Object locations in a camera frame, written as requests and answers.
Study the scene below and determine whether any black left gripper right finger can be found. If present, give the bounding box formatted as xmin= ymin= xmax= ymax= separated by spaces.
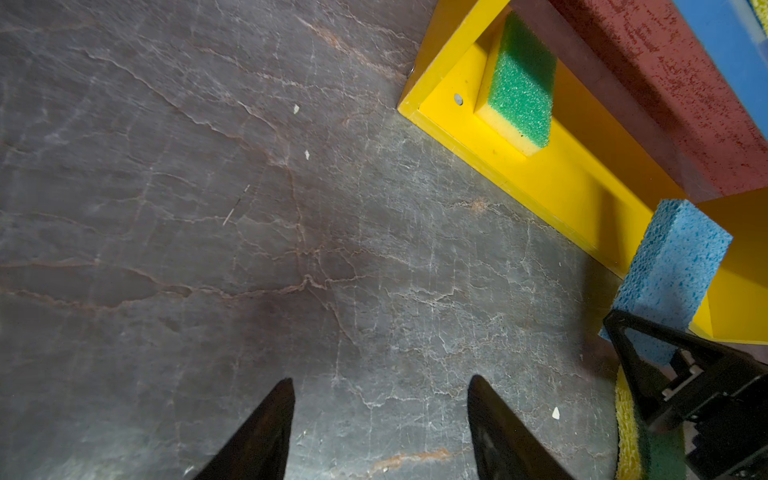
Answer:
xmin=467 ymin=374 xmax=571 ymax=479

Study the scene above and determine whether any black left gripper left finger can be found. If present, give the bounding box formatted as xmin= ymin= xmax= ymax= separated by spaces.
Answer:
xmin=194 ymin=378 xmax=296 ymax=480

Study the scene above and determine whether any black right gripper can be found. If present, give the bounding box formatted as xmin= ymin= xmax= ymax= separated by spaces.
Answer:
xmin=603 ymin=310 xmax=767 ymax=479

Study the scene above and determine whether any dark green wavy sponge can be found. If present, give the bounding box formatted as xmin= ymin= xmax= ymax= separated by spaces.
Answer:
xmin=615 ymin=368 xmax=687 ymax=480

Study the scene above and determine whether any bright green yellow sponge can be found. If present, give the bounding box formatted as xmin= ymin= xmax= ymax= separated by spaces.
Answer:
xmin=475 ymin=13 xmax=557 ymax=157

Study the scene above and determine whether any yellow wooden two-tier shelf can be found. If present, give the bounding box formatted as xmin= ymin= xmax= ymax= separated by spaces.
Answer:
xmin=398 ymin=1 xmax=767 ymax=344

